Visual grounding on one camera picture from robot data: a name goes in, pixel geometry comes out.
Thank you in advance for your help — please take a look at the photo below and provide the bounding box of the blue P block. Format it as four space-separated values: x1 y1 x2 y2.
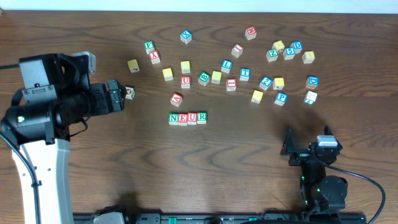
274 92 287 106

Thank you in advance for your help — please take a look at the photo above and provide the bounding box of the picture face wooden block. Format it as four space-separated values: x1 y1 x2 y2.
126 86 136 100

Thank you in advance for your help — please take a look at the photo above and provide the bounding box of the red i block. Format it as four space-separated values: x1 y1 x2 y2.
231 44 244 58
226 78 237 91

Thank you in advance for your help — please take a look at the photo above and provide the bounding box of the green R block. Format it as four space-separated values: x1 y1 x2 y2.
197 112 207 124

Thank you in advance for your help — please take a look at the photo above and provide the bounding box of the red u block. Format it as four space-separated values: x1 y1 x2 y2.
180 76 191 89
187 113 198 125

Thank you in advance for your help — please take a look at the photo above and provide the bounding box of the red E block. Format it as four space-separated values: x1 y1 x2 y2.
177 113 188 126

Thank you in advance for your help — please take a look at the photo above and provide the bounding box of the green N block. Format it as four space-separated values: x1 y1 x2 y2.
169 113 178 125

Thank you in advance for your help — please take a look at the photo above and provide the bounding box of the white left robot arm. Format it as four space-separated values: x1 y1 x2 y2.
1 52 129 223

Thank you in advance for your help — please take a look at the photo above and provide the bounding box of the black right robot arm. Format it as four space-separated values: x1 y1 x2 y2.
280 126 348 221

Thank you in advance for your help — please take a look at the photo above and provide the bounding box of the green L block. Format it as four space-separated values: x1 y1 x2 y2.
303 91 318 105

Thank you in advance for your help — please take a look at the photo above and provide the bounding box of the blue D block right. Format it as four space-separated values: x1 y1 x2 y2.
306 76 319 89

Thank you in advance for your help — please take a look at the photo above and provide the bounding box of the blue d block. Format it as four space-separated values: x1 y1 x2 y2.
290 41 303 54
306 76 319 89

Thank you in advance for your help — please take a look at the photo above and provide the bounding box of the yellow S block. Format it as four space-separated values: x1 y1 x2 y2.
251 90 264 104

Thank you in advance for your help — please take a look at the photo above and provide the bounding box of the yellow K block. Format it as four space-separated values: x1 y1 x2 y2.
272 77 285 90

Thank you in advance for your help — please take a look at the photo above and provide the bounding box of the blue 2 block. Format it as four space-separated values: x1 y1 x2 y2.
259 76 272 91

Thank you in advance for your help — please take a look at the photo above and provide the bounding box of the yellow 8 block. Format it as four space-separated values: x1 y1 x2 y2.
302 51 315 64

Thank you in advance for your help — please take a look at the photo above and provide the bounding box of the yellow block far left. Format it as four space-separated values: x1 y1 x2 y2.
127 59 139 73

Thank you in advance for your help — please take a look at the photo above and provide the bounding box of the blue 5 block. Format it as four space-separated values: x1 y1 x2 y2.
283 47 295 60

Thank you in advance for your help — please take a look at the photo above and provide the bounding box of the blue T block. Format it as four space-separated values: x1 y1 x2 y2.
239 68 251 81

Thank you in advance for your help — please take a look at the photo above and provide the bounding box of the blue D block upper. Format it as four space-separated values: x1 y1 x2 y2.
290 41 303 54

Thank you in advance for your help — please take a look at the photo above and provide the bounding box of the green Z block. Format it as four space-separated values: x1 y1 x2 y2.
266 49 279 62

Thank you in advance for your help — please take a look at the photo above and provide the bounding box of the yellow block upper right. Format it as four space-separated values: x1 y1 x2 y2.
272 40 285 54

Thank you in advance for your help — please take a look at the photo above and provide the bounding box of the green F block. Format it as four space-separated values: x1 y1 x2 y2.
144 40 155 54

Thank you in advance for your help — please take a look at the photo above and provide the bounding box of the red Y block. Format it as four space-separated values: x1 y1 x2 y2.
149 50 160 64

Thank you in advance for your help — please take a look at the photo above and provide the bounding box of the yellow block centre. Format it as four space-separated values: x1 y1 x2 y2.
211 71 222 84

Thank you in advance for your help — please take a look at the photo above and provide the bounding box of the blue L block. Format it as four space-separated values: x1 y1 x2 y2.
221 60 233 73

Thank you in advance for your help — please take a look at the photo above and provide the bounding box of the yellow block left middle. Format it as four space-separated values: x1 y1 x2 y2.
162 68 174 81

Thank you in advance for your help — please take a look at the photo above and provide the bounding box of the green B block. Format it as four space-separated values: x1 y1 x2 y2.
198 72 210 86

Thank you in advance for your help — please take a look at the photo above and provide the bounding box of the red A block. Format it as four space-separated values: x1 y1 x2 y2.
170 93 183 107

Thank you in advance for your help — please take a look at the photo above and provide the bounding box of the red M block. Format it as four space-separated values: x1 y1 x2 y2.
245 26 257 40

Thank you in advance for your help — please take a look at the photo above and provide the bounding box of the yellow block upper middle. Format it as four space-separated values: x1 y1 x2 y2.
180 60 191 73

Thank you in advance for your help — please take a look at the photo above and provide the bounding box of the blue X block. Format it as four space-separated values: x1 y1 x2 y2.
180 30 192 44

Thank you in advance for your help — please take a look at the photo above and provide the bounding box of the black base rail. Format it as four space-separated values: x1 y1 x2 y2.
73 207 367 224

